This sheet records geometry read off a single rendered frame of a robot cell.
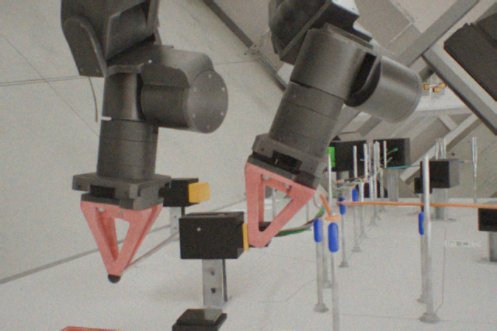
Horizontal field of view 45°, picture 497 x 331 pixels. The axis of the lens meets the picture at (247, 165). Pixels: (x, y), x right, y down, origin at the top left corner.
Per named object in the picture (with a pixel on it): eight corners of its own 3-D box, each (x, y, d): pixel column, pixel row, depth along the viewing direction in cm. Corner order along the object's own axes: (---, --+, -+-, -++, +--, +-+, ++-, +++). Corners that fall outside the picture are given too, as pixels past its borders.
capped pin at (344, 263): (352, 267, 72) (349, 196, 72) (340, 268, 72) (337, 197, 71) (349, 264, 74) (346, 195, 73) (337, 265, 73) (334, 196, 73)
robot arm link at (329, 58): (300, 15, 55) (336, 21, 50) (354, 41, 59) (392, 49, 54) (273, 85, 56) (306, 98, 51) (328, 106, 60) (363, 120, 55)
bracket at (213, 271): (210, 298, 61) (207, 250, 61) (232, 298, 60) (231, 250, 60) (198, 312, 56) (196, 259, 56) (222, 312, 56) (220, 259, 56)
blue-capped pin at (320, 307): (313, 308, 56) (309, 217, 56) (328, 308, 56) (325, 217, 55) (311, 312, 55) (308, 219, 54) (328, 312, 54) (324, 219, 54)
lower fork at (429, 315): (440, 324, 50) (436, 155, 49) (418, 322, 51) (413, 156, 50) (441, 317, 52) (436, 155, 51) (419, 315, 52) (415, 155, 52)
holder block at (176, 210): (137, 235, 103) (134, 178, 102) (202, 236, 99) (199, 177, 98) (123, 240, 99) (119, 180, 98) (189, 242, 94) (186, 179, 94)
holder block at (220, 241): (192, 250, 61) (190, 211, 60) (245, 250, 60) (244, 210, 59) (179, 259, 57) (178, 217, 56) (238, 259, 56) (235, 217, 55)
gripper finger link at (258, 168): (293, 249, 60) (328, 162, 59) (286, 266, 53) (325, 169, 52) (231, 222, 61) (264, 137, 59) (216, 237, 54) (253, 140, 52)
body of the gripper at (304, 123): (322, 172, 61) (349, 103, 60) (318, 183, 51) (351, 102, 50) (263, 148, 61) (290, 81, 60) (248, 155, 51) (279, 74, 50)
